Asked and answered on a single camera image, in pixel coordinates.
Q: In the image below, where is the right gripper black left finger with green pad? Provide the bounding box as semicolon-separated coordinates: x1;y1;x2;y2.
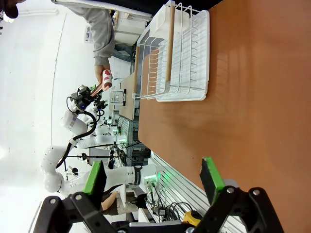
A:
28;160;129;233

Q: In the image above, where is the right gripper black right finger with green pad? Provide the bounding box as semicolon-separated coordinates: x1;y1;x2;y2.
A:
191;156;285;233

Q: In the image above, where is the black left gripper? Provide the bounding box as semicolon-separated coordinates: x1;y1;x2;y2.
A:
75;83;104;110

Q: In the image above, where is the pink cup with red hearts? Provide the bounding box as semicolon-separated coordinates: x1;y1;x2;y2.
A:
101;68;114;91

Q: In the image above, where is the person's grey sleeved forearm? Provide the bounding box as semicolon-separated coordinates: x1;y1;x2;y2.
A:
52;0;115;67

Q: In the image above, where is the person's bare hand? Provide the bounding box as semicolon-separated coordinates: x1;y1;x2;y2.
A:
94;64;110;84

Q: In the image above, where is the white square device box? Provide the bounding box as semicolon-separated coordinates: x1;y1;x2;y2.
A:
109;88;127;107

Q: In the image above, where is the wooden side table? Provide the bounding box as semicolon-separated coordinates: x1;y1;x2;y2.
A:
119;72;137;121

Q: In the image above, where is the yellow black emergency stop box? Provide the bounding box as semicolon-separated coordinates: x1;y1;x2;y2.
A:
182;210;201;226

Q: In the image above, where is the white plastic cutlery holder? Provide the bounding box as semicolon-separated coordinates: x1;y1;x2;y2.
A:
148;0;176;41

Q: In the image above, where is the white plastic drain tray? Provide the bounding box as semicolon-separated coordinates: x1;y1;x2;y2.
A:
155;9;210;102

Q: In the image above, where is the person's dark head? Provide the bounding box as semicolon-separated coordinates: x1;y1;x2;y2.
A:
0;0;19;19

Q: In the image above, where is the black corrugated arm cable hose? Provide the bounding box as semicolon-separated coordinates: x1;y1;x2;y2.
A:
55;111;98;170

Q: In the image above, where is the short wooden rack handle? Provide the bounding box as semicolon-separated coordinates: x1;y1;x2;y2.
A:
133;46;141;94

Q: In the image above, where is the black cable bundle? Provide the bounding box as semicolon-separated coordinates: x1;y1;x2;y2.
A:
144;184;195;223

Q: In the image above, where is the white wire dish rack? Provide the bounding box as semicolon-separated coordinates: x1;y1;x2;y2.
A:
132;2;207;100

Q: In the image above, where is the long wooden rack handle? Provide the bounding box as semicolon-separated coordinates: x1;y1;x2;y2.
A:
165;5;176;82

